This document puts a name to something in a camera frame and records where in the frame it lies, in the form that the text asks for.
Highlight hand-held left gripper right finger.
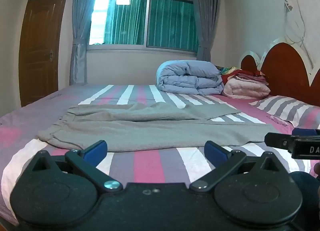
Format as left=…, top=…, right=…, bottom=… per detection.
left=189, top=140, right=284, bottom=193

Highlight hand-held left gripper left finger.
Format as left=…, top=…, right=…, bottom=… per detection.
left=31, top=140, right=123, bottom=193

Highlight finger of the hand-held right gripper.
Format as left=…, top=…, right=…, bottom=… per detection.
left=264, top=128, right=320, bottom=150

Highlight grey pants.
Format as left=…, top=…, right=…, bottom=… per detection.
left=37, top=101, right=279, bottom=153

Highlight striped pillow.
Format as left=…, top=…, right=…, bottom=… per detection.
left=249, top=96, right=320, bottom=129

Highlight person's dark blue trouser leg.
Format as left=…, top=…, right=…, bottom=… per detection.
left=289, top=171, right=320, bottom=223

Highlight striped pink grey bed sheet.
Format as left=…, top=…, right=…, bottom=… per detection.
left=0, top=84, right=320, bottom=224

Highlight folded pink blanket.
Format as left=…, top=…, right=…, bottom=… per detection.
left=222, top=76, right=271, bottom=99

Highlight red white wooden headboard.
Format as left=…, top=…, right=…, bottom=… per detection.
left=240, top=38, right=320, bottom=107

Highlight folded light blue duvet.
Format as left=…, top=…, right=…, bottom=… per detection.
left=156, top=60, right=225, bottom=96

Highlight pile of colourful clothes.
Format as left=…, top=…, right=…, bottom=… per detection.
left=215, top=66, right=269, bottom=85

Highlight brown wooden door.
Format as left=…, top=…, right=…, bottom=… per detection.
left=19, top=0, right=74, bottom=107

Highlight grey curtain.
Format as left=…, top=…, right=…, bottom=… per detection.
left=69, top=0, right=107, bottom=86
left=189, top=0, right=222, bottom=62

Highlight sliding glass window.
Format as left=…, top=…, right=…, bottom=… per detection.
left=86, top=0, right=200, bottom=54

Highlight white wall cable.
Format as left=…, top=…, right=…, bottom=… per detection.
left=284, top=0, right=314, bottom=71

